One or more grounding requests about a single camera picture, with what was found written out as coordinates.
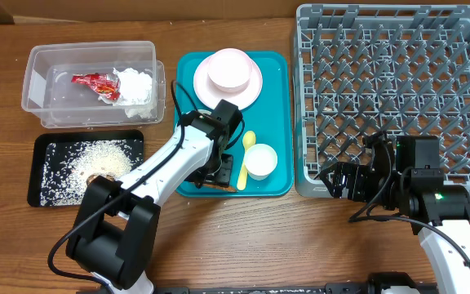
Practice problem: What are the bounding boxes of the brown food scraps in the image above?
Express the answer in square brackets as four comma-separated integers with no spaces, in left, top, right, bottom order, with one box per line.
[86,174,115,186]

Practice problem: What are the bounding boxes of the yellow plastic spoon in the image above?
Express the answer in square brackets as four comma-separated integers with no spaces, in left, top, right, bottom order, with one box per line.
[237,131,256,191]

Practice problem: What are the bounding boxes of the clear plastic bin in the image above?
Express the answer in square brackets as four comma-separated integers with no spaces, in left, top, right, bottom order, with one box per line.
[21,41,166,128]

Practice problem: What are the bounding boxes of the orange carrot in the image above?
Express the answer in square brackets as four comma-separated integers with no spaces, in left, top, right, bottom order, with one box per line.
[203,184,237,193]

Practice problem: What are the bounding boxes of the white napkin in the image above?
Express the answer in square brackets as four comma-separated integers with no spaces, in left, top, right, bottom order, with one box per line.
[113,68,156,119]

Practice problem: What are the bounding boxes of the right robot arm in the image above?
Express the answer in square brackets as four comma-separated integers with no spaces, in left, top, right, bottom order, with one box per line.
[318,131,470,293]

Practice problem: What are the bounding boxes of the pale green cup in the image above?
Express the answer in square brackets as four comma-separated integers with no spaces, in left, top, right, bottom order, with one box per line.
[244,144,278,180]

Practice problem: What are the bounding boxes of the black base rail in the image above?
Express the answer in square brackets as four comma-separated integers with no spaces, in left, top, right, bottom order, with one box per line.
[153,282,438,294]

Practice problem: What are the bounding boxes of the pink bowl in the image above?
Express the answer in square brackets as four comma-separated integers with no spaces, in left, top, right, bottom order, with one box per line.
[207,48,253,92]

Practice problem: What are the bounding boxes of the black plastic tray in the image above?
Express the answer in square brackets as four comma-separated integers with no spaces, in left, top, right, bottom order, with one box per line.
[27,130,144,207]

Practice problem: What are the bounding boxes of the red foil wrapper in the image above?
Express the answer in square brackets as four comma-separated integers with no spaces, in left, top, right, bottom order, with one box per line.
[71,73,120,101]

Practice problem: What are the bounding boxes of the white rice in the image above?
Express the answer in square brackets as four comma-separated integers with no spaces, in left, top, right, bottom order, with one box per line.
[39,139,144,207]

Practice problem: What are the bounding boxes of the grey dishwasher rack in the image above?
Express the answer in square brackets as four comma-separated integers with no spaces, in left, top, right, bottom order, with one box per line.
[292,4,470,198]

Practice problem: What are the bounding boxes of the pink plate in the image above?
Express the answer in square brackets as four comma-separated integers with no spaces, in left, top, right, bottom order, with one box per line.
[193,56,264,110]

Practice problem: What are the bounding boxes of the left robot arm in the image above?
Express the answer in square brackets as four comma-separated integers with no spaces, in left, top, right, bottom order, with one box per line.
[66,100,243,293]

